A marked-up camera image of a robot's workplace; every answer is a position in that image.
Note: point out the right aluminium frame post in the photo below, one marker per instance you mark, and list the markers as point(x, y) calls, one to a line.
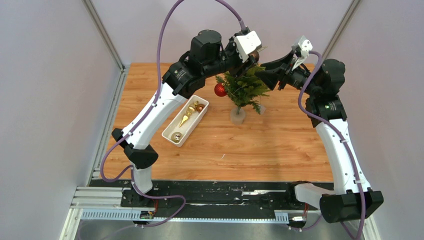
point(349, 13)

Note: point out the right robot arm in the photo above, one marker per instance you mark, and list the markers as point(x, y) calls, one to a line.
point(352, 197)

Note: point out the gold ball ornament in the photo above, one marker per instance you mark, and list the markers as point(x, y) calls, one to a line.
point(176, 137)

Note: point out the white ornament tray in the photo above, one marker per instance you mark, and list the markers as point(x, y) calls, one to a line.
point(189, 126)

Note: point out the red glitter ball ornament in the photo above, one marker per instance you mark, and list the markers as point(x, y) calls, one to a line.
point(220, 90)

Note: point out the left aluminium frame post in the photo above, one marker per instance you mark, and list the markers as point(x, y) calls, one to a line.
point(95, 17)

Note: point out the small green christmas tree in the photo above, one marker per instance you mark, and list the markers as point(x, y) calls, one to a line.
point(243, 91)

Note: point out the silver star ornament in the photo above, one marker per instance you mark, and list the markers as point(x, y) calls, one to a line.
point(261, 49)

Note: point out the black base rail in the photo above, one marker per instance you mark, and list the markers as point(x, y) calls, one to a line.
point(215, 199)

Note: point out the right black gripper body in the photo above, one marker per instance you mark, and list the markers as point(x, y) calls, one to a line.
point(297, 78)

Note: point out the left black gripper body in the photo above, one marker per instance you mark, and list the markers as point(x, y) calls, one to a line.
point(235, 65)

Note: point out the bronze ball ornament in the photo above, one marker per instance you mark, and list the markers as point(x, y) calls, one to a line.
point(199, 107)

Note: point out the clear battery box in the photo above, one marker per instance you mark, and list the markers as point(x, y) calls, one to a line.
point(261, 109)

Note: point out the aluminium frame post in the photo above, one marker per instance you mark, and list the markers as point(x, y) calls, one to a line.
point(349, 13)
point(95, 17)

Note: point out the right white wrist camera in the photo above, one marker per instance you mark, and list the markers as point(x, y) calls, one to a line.
point(301, 48)

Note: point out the gold finial ornament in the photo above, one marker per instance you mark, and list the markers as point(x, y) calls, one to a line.
point(189, 111)

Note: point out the dark brown ball ornament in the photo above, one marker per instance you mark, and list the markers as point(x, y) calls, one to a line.
point(255, 55)

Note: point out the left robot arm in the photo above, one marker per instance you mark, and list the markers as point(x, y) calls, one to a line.
point(206, 58)

